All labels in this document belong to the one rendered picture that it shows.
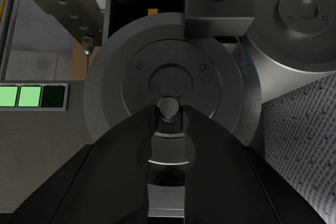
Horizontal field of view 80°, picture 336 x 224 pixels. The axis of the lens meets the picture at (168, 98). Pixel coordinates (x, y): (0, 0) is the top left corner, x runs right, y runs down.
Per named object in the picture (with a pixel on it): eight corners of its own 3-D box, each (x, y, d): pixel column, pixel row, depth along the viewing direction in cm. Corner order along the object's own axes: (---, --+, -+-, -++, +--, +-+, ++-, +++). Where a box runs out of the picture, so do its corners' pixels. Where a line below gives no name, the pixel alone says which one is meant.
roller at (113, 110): (239, 23, 17) (249, 165, 15) (200, 93, 42) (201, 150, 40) (104, 24, 17) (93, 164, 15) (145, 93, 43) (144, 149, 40)
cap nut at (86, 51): (92, 36, 52) (91, 52, 51) (98, 43, 55) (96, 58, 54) (78, 36, 52) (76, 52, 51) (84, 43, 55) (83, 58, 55)
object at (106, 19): (119, -112, 22) (107, 44, 18) (147, 16, 45) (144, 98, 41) (115, -112, 22) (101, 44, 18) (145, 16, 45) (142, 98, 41)
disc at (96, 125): (254, 10, 18) (270, 188, 15) (252, 13, 18) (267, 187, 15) (90, 12, 18) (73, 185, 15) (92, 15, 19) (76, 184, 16)
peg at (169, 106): (169, 124, 11) (151, 107, 12) (170, 127, 14) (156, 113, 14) (186, 105, 12) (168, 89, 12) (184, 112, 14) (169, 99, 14)
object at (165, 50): (221, 37, 15) (224, 138, 14) (215, 49, 17) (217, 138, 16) (123, 36, 16) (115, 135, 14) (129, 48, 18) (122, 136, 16)
